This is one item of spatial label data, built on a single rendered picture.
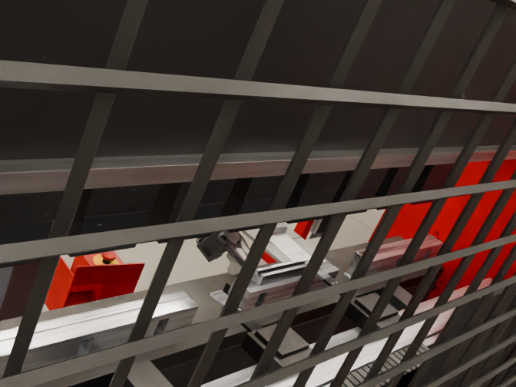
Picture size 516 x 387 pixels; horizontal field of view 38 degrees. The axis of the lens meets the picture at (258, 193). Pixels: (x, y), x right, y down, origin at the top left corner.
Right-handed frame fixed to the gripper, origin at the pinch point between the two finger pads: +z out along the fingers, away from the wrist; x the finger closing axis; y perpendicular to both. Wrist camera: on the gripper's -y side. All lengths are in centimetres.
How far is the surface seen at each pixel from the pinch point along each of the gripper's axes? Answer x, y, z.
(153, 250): -161, 114, 2
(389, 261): -54, -13, 33
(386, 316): -2.9, -19.2, 27.6
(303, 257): -18.9, -4.7, 8.3
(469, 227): -89, -34, 48
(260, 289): 1.2, 1.5, 4.3
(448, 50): 19, -67, -21
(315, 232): -13.3, -13.7, 2.8
